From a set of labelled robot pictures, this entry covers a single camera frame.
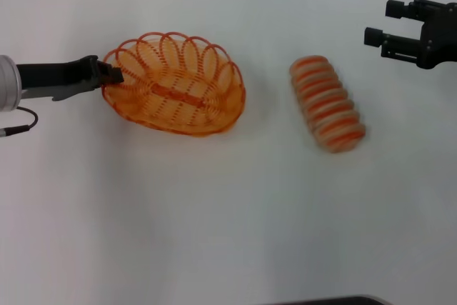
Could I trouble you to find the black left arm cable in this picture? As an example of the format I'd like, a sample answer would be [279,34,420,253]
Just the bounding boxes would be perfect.
[0,106,39,138]

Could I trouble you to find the orange striped bread roll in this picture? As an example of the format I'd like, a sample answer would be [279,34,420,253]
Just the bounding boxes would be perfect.
[288,54,367,154]

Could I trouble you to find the black robot torso edge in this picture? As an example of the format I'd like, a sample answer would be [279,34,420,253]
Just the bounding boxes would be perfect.
[273,294,386,305]

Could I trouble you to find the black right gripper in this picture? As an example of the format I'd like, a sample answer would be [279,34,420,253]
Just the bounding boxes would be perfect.
[363,0,457,70]

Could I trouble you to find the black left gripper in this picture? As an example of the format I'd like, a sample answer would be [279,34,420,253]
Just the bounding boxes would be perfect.
[16,54,125,92]

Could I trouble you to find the orange wire basket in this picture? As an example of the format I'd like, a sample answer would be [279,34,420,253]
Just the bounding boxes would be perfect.
[102,31,246,138]

